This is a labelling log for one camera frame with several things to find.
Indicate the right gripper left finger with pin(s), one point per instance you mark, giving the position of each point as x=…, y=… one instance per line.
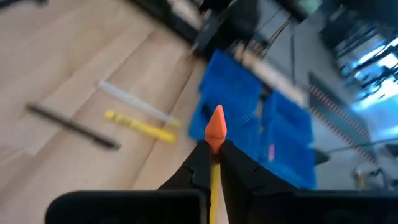
x=196, y=174

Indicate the pink eraser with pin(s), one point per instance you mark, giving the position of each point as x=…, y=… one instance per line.
x=271, y=152

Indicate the slim black pen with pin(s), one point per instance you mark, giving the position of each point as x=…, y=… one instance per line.
x=71, y=124

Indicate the orange striped black mat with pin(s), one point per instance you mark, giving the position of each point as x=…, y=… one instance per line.
x=335, y=116

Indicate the silver pen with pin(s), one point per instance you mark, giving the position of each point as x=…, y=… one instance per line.
x=140, y=104

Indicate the yellow highlighter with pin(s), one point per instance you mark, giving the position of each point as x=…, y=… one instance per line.
x=143, y=127

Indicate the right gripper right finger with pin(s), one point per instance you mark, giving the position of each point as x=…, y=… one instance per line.
x=239, y=180

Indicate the yellow-orange pencil with orange cap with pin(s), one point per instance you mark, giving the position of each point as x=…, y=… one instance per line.
x=216, y=130

